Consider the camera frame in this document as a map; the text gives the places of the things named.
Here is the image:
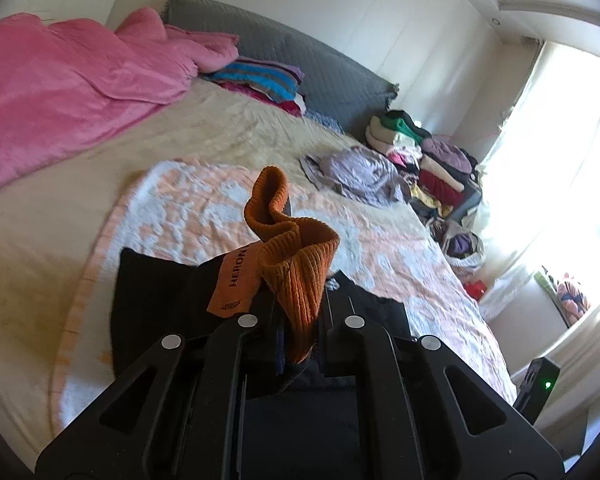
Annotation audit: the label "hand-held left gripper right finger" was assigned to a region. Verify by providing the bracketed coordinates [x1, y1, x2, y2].
[321, 291, 566, 480]

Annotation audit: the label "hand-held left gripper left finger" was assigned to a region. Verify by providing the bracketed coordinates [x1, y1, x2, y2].
[34, 291, 284, 480]

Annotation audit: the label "orange ribbed knit garment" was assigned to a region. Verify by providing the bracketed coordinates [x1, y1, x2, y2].
[207, 166, 341, 365]

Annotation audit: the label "black garment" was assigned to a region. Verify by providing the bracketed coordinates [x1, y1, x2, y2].
[111, 247, 411, 480]

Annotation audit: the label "white bag of clothes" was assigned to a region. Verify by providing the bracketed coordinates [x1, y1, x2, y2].
[430, 217, 487, 268]

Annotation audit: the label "pile of folded clothes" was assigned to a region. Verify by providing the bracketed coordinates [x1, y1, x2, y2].
[365, 109, 483, 221]

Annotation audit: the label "floral cloth bundle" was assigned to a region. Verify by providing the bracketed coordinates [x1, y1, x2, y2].
[555, 272, 592, 322]

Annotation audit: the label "orange and white tufted mat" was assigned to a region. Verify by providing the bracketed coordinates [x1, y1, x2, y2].
[50, 159, 518, 436]

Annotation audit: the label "lavender garment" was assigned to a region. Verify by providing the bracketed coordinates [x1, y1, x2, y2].
[300, 146, 411, 208]

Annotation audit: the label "cream curtain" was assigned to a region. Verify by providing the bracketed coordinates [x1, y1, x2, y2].
[475, 42, 600, 321]

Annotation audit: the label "maroon pillow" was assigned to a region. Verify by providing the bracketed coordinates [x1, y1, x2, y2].
[279, 92, 307, 119]

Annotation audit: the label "striped folded blankets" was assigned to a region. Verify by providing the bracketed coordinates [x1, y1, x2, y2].
[200, 57, 306, 106]

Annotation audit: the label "grey quilted headboard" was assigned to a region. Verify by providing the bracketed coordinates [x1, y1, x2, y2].
[162, 0, 401, 136]

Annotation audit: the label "pink blanket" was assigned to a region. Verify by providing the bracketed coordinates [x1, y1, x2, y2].
[0, 7, 241, 198]

